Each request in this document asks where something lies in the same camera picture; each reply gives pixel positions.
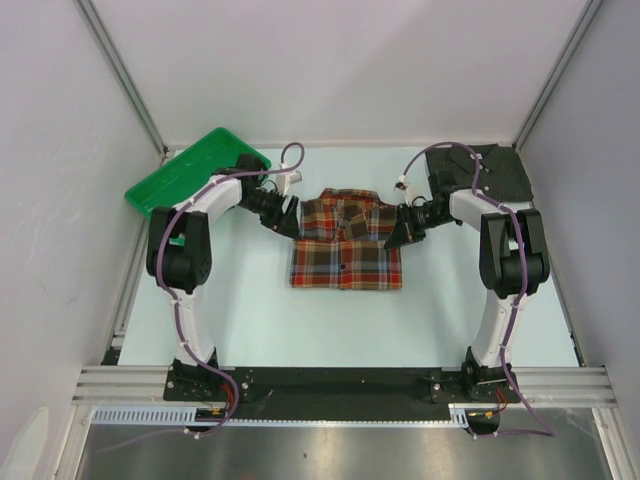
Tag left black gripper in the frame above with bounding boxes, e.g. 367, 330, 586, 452
237, 188, 301, 241

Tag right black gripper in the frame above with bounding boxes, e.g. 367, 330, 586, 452
385, 202, 456, 250

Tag red plaid long sleeve shirt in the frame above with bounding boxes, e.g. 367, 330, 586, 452
289, 188, 403, 291

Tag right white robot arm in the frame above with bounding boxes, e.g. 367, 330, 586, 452
384, 171, 550, 403

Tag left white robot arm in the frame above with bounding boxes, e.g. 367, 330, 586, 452
146, 154, 301, 400

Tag green plastic tray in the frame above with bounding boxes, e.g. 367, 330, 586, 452
124, 127, 271, 219

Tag folded dark striped shirt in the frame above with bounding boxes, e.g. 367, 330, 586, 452
426, 144, 533, 203

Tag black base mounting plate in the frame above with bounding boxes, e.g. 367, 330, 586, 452
163, 364, 520, 423

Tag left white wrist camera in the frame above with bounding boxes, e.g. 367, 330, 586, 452
273, 170, 302, 195

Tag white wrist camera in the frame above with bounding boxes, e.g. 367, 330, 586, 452
394, 175, 417, 206
273, 170, 302, 195

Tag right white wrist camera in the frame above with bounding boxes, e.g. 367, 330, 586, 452
394, 175, 417, 206

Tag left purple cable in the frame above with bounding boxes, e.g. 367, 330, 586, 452
94, 142, 307, 453

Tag white slotted cable duct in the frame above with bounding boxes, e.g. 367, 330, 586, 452
92, 405, 499, 430

